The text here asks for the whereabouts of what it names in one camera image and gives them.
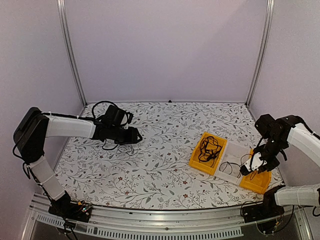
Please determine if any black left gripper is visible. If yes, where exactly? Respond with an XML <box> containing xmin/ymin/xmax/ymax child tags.
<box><xmin>109</xmin><ymin>125</ymin><xmax>143</xmax><ymax>146</ymax></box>

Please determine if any dark blue thin cable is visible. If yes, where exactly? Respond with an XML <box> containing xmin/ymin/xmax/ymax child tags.
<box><xmin>219</xmin><ymin>152</ymin><xmax>258</xmax><ymax>181</ymax></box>

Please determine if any thick black cable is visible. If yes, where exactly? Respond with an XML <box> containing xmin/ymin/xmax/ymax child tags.
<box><xmin>197</xmin><ymin>136</ymin><xmax>223</xmax><ymax>163</ymax></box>

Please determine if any thin black cable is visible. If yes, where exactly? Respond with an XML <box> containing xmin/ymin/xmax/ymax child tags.
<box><xmin>199</xmin><ymin>137</ymin><xmax>223</xmax><ymax>169</ymax></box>

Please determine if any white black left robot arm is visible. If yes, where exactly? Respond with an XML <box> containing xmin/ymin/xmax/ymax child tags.
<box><xmin>12</xmin><ymin>101</ymin><xmax>143</xmax><ymax>219</ymax></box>

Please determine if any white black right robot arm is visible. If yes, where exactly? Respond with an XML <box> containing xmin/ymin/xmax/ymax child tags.
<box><xmin>247</xmin><ymin>113</ymin><xmax>320</xmax><ymax>221</ymax></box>

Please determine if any yellow bin far right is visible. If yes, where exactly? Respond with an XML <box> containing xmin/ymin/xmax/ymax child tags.
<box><xmin>239</xmin><ymin>149</ymin><xmax>273</xmax><ymax>195</ymax></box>

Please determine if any yellow bin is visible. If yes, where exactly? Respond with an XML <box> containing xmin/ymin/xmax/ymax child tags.
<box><xmin>189</xmin><ymin>132</ymin><xmax>228</xmax><ymax>176</ymax></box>
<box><xmin>239</xmin><ymin>149</ymin><xmax>273</xmax><ymax>195</ymax></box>

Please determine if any translucent white bin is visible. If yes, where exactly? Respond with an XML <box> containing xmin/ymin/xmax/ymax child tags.
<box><xmin>214</xmin><ymin>142</ymin><xmax>251</xmax><ymax>186</ymax></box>

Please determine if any floral patterned table cloth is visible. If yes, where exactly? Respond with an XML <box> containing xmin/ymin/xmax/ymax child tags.
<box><xmin>48</xmin><ymin>101</ymin><xmax>280</xmax><ymax>210</ymax></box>

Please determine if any yellow bin nearest centre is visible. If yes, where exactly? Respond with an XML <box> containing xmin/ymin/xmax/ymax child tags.
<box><xmin>189</xmin><ymin>132</ymin><xmax>228</xmax><ymax>176</ymax></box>

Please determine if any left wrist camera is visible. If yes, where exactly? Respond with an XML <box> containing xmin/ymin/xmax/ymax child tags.
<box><xmin>120</xmin><ymin>111</ymin><xmax>134</xmax><ymax>127</ymax></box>

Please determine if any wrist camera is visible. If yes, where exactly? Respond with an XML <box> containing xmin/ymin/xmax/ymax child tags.
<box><xmin>239</xmin><ymin>149</ymin><xmax>267</xmax><ymax>176</ymax></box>
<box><xmin>120</xmin><ymin>111</ymin><xmax>134</xmax><ymax>127</ymax></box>

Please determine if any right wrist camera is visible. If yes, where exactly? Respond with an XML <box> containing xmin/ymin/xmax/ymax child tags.
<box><xmin>239</xmin><ymin>149</ymin><xmax>267</xmax><ymax>176</ymax></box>

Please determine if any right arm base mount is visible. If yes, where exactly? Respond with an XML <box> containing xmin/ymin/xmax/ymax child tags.
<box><xmin>240</xmin><ymin>200</ymin><xmax>295</xmax><ymax>237</ymax></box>

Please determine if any aluminium front rail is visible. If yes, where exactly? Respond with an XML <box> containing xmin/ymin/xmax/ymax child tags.
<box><xmin>22</xmin><ymin>193</ymin><xmax>316</xmax><ymax>240</ymax></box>

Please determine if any right aluminium frame post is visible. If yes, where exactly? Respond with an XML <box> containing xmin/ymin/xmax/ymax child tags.
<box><xmin>245</xmin><ymin>0</ymin><xmax>275</xmax><ymax>108</ymax></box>

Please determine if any aluminium frame post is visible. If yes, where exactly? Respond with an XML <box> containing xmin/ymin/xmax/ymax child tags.
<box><xmin>245</xmin><ymin>0</ymin><xmax>275</xmax><ymax>108</ymax></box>
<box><xmin>56</xmin><ymin>0</ymin><xmax>88</xmax><ymax>107</ymax></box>

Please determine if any left aluminium frame post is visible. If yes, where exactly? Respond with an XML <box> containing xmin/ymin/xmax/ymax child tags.
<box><xmin>56</xmin><ymin>0</ymin><xmax>88</xmax><ymax>107</ymax></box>

